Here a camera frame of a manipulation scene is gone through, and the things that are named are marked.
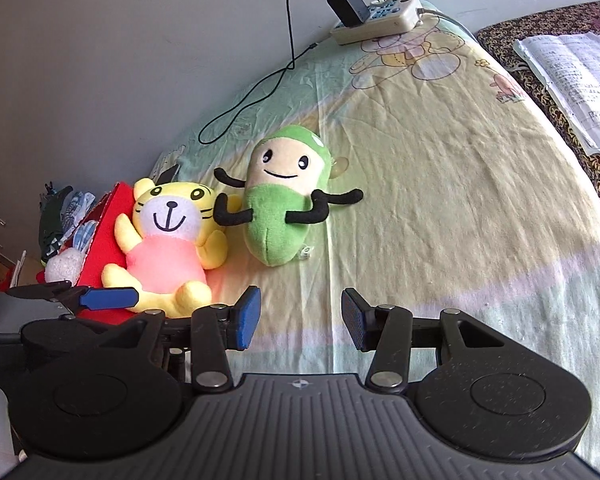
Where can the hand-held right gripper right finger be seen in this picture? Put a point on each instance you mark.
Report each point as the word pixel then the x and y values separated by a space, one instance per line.
pixel 355 320

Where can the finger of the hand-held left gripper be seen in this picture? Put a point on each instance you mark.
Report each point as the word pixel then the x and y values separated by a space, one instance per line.
pixel 40 291
pixel 105 299

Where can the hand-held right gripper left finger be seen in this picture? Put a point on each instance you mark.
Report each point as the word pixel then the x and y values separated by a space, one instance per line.
pixel 245 320

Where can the white rabbit plush toy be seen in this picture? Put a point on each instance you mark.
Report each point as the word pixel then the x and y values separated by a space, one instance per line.
pixel 65 262

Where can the red cardboard box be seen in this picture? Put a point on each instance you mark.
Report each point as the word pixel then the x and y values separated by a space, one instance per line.
pixel 102 225

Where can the yellow tiger plush toy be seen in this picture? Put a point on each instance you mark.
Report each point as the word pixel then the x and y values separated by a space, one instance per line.
pixel 165 255

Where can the green plush toy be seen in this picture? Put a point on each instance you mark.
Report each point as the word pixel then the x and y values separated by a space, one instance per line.
pixel 275 220

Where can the dark green garment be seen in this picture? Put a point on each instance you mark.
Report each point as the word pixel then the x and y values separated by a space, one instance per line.
pixel 52 225

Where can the blue white striped clothes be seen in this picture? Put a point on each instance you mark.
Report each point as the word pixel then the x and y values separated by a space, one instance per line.
pixel 75 210

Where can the cartoon bear printed bedsheet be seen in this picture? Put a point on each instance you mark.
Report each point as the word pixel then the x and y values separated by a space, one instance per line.
pixel 455 185

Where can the white power strip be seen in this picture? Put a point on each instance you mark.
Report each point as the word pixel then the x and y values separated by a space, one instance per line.
pixel 395 17

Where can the black charger plug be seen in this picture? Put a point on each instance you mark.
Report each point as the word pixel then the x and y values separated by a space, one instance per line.
pixel 350 5

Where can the brown patterned blanket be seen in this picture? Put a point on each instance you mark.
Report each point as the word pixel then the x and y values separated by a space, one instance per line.
pixel 500 30

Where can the white paper sheets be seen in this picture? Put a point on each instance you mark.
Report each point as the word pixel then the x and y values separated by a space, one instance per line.
pixel 575 80

